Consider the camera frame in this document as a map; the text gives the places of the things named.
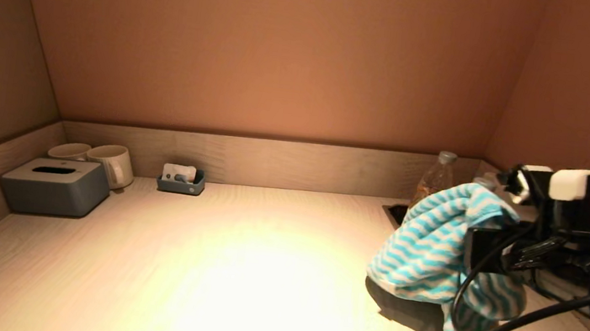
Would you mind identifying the teal white striped cloth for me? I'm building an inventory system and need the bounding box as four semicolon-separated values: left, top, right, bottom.
359;172;540;331

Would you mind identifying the amber tea plastic bottle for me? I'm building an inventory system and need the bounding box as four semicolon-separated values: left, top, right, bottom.
408;148;459;213

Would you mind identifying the black recessed table socket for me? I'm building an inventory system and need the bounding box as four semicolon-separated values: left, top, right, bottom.
380;202;409;229

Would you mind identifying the small grey tray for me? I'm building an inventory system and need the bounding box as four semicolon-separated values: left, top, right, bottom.
156;165;208;198

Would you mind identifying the white ceramic mug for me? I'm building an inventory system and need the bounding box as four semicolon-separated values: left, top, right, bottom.
83;142;138;193
47;140;92;163

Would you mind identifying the grey tissue box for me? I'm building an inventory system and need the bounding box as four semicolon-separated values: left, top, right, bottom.
0;152;114;223

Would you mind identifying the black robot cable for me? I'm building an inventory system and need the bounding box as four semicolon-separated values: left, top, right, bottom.
448;215;590;331

